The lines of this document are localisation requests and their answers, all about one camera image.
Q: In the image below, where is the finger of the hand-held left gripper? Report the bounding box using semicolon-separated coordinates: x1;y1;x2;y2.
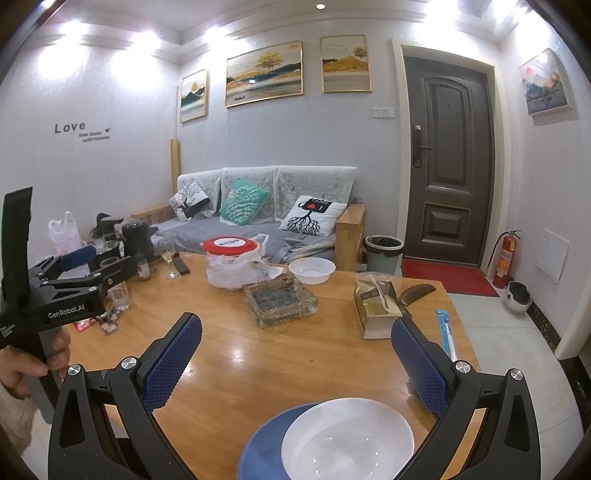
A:
39;257;139;301
28;244;99;283

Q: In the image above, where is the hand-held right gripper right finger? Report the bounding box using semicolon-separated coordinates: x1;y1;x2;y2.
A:
391;318;542;480

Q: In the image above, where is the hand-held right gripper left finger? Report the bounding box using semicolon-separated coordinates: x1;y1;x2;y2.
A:
47;312;204;480

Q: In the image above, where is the large cream bowl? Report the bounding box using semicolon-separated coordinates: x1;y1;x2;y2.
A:
281;398;415;480

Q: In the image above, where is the blue plate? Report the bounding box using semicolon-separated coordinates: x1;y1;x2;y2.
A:
238;402;321;480

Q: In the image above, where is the person's left forearm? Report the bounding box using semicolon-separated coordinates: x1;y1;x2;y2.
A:
0;383;38;464

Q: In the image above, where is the person's left hand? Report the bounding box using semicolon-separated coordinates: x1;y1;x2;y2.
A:
0;330;72;398

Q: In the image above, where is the glass cup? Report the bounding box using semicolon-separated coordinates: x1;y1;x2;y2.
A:
111;281;133;311

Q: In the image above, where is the white plastic bag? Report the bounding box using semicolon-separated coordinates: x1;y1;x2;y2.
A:
48;211;81;254

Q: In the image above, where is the blue toothbrush pack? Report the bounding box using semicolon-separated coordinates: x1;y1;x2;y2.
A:
436;308;458;361

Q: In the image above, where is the black electric kettle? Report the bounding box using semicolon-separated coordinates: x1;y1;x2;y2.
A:
121;220;156;259

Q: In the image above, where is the pile of small packets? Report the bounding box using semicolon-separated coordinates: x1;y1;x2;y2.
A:
74;314;118;335

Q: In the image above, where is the black water dispenser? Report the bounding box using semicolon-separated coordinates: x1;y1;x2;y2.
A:
95;212;126;234

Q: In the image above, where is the wine glass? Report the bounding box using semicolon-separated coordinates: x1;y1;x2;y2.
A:
158;237;181;279

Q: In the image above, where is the brown wooden comb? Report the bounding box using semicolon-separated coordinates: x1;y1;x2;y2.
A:
397;285;437;305

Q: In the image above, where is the gold tissue pack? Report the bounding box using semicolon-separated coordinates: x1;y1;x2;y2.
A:
353;277;411;340

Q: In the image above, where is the red door mat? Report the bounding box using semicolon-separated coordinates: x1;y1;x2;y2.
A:
401;258;500;297

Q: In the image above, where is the clear plastic box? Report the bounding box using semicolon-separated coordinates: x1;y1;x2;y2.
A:
355;271;403;289

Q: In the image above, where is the black and white pillow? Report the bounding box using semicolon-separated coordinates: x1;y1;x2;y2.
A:
169;182;211;219

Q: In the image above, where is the translucent plastic bag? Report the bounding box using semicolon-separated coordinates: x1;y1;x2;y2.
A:
205;233;271;291

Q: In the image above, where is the green trash bin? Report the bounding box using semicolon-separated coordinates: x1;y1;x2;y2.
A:
365;235;404;275

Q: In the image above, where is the small white bin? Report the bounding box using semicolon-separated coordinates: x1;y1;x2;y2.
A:
503;281;533;317

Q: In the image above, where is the red container lid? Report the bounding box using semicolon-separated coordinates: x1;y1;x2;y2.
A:
200;235;262;257

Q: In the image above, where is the light wooden board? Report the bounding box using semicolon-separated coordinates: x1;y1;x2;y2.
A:
168;137;183;190

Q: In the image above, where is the glass ashtray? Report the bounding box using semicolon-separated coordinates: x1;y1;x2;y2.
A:
243;277;319;329

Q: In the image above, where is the red fire extinguisher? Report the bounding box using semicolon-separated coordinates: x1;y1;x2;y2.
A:
492;230;522;289

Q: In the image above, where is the teal patterned pillow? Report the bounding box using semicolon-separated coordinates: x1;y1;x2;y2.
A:
218;178;270;227

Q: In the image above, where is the grey sofa with lace cover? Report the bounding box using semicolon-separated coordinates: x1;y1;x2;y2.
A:
131;165;366;273

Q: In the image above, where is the white tree print pillow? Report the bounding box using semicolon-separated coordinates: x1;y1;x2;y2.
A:
279;196;347;237

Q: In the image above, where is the small gold framed painting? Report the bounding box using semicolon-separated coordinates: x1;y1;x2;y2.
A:
180;69;209;123

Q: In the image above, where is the dark grey door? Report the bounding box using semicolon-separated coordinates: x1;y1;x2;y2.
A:
401;44;497;268

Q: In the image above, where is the large gold framed painting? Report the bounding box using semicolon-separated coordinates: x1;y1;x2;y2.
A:
225;41;304;108

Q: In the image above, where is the white framed mountain painting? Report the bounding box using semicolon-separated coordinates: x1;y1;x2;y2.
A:
517;47;578;116

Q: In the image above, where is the medium gold framed painting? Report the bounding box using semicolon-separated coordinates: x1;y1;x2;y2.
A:
320;34;371;94

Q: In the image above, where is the black wall lettering decal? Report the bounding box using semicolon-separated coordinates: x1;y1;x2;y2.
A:
54;121;112;141

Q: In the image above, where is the white wall panel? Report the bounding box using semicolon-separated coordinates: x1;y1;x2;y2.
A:
536;228;570;282

